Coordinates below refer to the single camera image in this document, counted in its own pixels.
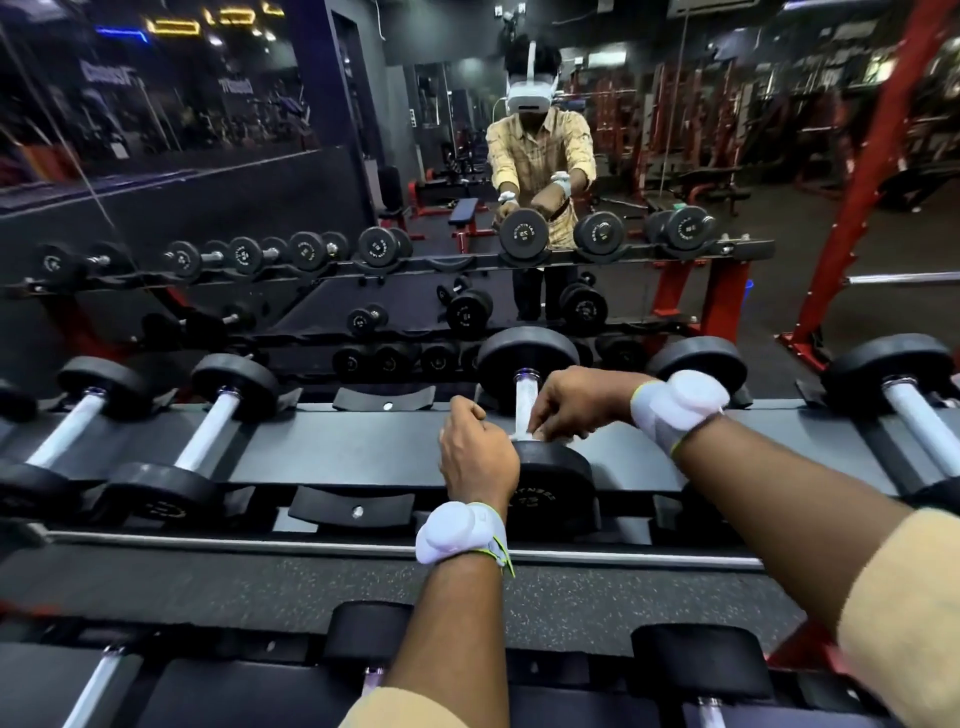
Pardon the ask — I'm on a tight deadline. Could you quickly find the person's left hand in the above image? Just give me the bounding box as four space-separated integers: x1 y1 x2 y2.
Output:
438 396 522 520

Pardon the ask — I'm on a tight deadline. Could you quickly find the person's right hand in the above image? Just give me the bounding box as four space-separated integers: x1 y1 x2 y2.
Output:
528 365 640 445

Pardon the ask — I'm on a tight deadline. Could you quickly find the white cloth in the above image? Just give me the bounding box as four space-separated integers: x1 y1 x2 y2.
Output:
517 426 582 450

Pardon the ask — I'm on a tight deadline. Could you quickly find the black dumbbell with chrome handle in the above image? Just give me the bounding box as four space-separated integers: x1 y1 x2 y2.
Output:
61 645 127 728
645 335 751 410
820 333 960 513
0 355 153 520
322 600 415 700
97 352 283 528
0 378 40 426
628 622 775 728
475 327 603 538

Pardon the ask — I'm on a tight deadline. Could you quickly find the person's left forearm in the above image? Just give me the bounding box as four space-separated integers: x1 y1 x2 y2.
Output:
381 553 513 706

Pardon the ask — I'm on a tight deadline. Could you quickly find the person's right forearm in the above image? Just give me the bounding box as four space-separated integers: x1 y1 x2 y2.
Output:
673 411 918 640

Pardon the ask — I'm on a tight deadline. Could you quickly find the black dumbbell rack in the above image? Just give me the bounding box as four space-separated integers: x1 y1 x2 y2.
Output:
0 382 960 728

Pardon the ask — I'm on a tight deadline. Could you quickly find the white left wrist tracker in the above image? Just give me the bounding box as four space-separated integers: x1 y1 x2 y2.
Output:
414 501 516 579

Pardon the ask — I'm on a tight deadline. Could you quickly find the white wrist tracker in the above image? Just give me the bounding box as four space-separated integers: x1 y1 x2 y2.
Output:
630 369 731 459
414 501 516 579

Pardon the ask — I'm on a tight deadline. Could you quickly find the white right wrist tracker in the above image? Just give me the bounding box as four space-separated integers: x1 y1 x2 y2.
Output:
630 369 731 459

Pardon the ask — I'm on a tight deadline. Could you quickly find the chrome barbell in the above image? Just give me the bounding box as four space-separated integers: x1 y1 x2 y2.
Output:
843 271 960 288

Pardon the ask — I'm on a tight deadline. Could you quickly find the beige shirt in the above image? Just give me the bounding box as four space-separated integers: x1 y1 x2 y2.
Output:
337 507 960 728

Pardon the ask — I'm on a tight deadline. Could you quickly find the large wall mirror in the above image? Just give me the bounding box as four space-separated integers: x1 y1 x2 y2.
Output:
0 0 781 391

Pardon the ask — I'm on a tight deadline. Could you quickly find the red power rack frame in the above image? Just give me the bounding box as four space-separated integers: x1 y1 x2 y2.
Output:
777 0 960 373

